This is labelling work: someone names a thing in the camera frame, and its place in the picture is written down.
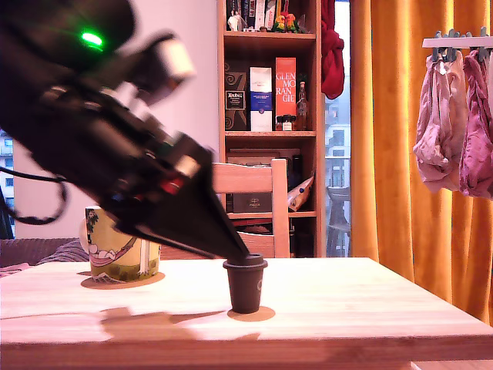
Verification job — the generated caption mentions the dark brown coffee capsule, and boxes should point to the dark brown coffee capsule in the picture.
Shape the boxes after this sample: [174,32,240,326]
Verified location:
[222,253,269,315]

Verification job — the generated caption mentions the black gift box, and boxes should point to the black gift box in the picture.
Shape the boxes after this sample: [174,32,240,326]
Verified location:
[232,191,273,214]

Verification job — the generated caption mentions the illustrated hammock ceramic mug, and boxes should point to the illustrated hammock ceramic mug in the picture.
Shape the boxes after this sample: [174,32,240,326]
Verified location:
[79,206,162,284]

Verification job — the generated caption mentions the wooden chair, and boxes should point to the wooden chair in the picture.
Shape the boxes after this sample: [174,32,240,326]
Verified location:
[158,158,292,260]

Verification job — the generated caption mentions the striped purple cushion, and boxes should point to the striped purple cushion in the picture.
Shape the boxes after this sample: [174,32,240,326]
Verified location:
[38,246,92,265]

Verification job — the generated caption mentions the patterned paper bag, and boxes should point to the patterned paper bag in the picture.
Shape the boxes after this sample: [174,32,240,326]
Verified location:
[287,173,316,213]

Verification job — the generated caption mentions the black spiral pattern box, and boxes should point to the black spiral pattern box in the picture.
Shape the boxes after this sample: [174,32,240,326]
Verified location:
[224,61,249,132]

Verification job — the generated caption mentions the wooden bookshelf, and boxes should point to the wooden bookshelf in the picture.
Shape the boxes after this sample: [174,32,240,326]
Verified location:
[216,0,327,259]

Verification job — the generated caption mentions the white and blue box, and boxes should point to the white and blue box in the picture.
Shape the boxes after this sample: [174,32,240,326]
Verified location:
[249,67,274,133]

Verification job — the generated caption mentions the grey balcony stool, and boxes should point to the grey balcony stool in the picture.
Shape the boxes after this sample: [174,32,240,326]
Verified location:
[326,186,352,257]

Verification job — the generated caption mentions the glass bottle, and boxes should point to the glass bottle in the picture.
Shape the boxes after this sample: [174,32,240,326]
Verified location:
[295,80,310,132]

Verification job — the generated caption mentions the pink cloth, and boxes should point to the pink cloth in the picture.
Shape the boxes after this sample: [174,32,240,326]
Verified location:
[0,262,31,279]

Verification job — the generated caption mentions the red Glenmorangie box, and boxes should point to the red Glenmorangie box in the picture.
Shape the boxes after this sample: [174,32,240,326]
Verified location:
[275,57,298,119]

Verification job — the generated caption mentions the white figurine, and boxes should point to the white figurine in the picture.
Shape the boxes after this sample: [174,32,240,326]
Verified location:
[226,10,247,32]

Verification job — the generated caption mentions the knotted red curtain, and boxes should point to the knotted red curtain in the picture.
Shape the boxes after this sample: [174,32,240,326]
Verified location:
[320,0,346,101]

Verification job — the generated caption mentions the white spine book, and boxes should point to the white spine book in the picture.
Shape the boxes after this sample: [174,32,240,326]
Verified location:
[254,0,267,31]

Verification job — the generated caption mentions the colourful parrot figurine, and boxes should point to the colourful parrot figurine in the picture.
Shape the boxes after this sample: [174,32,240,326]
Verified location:
[271,11,301,34]

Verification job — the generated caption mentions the orange curtain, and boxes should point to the orange curtain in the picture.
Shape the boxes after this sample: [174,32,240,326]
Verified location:
[349,0,493,327]

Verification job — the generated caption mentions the pale pink hanging garment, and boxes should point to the pale pink hanging garment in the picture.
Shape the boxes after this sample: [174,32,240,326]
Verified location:
[413,49,469,193]

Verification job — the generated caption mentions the magenta hanging garment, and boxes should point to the magenta hanging garment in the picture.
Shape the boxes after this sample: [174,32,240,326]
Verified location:
[458,49,493,200]

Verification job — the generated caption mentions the white drying rack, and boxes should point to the white drying rack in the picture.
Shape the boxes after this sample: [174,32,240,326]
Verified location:
[421,26,493,62]

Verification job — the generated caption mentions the black cable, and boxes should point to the black cable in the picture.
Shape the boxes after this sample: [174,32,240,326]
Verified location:
[0,169,69,227]

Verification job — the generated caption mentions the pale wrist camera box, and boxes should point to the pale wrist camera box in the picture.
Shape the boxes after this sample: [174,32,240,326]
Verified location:
[122,32,196,107]

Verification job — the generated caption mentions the purple corduroy sofa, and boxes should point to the purple corduroy sofa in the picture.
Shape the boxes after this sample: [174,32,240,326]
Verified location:
[0,237,84,267]

